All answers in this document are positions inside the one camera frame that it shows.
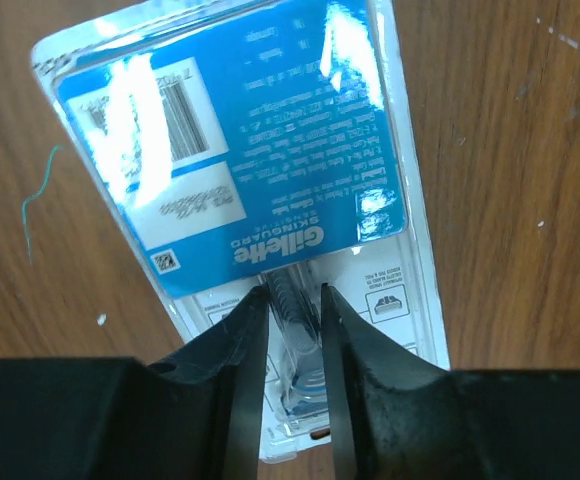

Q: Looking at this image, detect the white Gillette razor blister pack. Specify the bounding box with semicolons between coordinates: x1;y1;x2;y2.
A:
31;1;450;464

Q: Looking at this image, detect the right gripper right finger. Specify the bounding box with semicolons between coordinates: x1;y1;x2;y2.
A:
321;285;580;479

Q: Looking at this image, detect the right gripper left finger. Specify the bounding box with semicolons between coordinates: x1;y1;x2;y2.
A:
0;287;269;479

